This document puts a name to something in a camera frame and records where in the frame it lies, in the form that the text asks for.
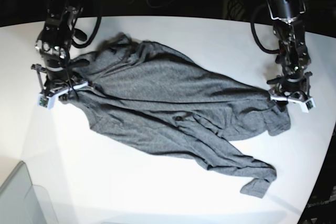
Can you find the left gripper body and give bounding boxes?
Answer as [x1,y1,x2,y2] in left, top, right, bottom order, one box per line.
[267,72,312,103]

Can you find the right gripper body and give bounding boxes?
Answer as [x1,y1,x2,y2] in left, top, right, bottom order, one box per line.
[31,64,89,101]

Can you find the grey t-shirt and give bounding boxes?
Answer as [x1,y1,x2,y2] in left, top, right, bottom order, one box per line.
[69,34,291,198]

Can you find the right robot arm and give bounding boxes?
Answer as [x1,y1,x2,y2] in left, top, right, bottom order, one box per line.
[31,0,101,109]

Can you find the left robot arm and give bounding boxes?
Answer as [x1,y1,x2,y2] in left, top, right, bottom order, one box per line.
[250,0,314,110]

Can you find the translucent grey tray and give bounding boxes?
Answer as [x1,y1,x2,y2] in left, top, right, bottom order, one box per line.
[1,161,59,223]

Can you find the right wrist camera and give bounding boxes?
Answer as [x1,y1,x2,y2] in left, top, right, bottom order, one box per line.
[37,94,56,110]

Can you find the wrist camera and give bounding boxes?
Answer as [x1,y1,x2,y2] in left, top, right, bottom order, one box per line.
[37,94,56,110]
[300,98,316,113]

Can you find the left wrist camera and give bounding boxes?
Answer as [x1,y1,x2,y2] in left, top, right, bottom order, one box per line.
[300,98,316,113]

